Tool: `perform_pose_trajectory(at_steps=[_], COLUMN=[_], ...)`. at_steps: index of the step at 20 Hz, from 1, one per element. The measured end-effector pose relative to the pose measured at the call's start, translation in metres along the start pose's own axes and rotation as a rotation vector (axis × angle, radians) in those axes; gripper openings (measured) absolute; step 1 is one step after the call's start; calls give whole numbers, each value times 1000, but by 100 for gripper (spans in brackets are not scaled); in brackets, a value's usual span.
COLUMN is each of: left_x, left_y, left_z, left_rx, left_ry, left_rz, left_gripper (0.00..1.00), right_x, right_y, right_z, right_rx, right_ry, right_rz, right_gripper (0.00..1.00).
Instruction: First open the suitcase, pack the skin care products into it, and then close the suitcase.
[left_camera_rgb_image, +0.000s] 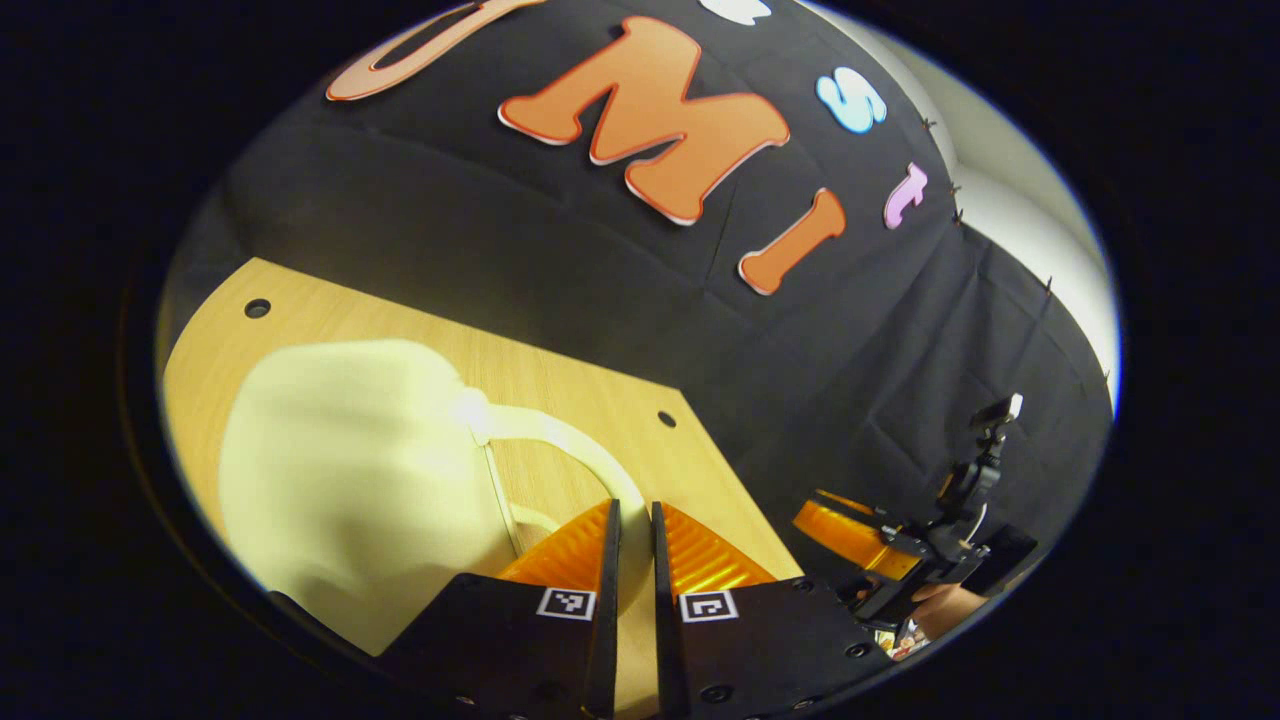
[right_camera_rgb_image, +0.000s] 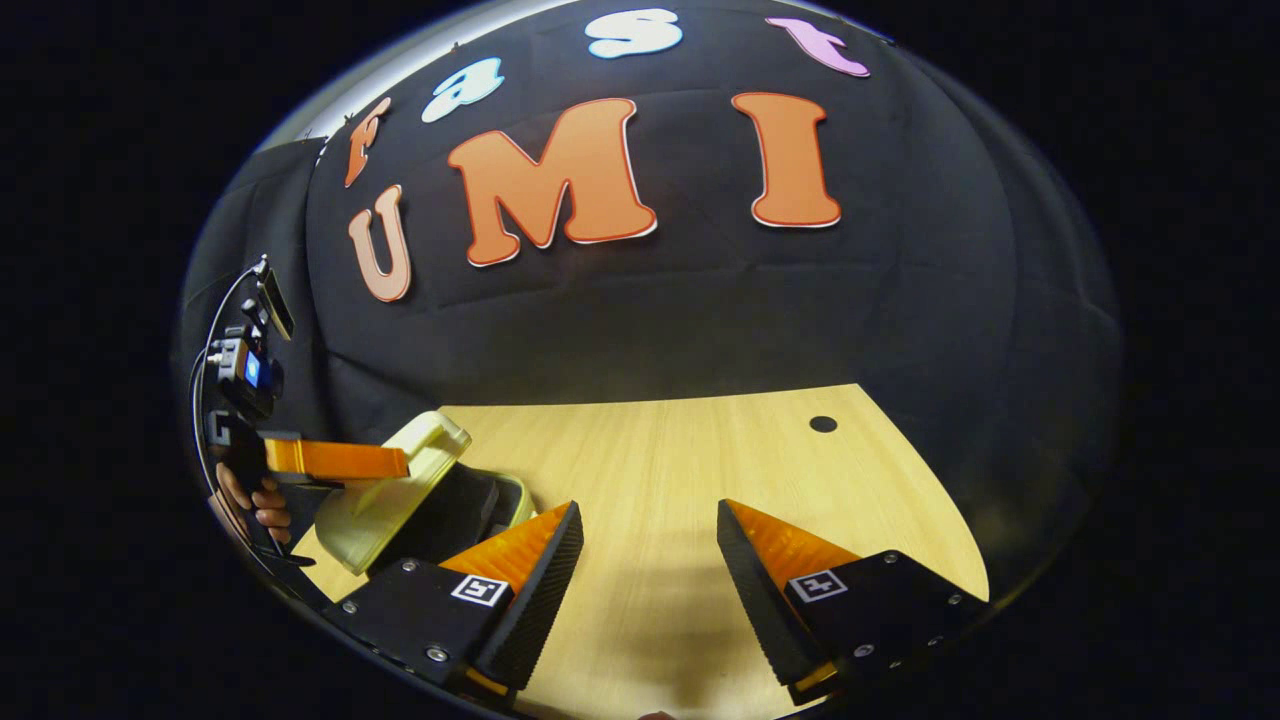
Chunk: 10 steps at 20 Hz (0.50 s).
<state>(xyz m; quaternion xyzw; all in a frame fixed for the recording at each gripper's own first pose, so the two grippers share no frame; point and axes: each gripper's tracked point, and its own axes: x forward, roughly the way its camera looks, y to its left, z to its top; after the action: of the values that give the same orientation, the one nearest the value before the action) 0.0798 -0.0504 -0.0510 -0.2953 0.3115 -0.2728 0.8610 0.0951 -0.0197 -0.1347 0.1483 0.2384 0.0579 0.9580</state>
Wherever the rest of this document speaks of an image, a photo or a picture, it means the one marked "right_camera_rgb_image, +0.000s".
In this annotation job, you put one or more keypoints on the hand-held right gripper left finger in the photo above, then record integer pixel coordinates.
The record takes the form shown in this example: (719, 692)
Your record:
(540, 600)

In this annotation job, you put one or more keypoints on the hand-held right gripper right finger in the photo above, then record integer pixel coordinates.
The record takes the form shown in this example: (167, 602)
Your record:
(765, 610)

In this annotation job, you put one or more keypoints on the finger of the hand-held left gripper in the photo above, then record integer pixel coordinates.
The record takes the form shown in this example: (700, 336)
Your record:
(340, 460)

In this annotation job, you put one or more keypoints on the pale yellow suitcase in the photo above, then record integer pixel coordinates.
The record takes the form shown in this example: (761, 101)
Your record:
(400, 500)

